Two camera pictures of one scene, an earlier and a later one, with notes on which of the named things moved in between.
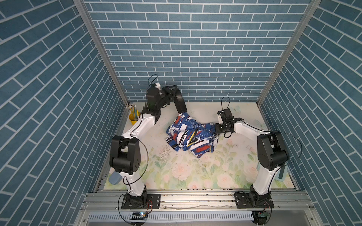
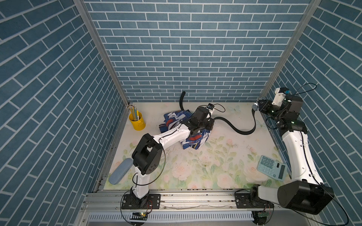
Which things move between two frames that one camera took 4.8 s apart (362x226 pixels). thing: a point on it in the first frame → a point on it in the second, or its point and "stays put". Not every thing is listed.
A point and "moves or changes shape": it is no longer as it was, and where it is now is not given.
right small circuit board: [262, 214] stays put
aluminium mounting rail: [201, 201] stays put
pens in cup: [135, 113] stays put
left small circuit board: [136, 215] stays put
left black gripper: [168, 92] → [210, 122]
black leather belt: [179, 100] moves or changes shape
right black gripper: [217, 128] → [266, 103]
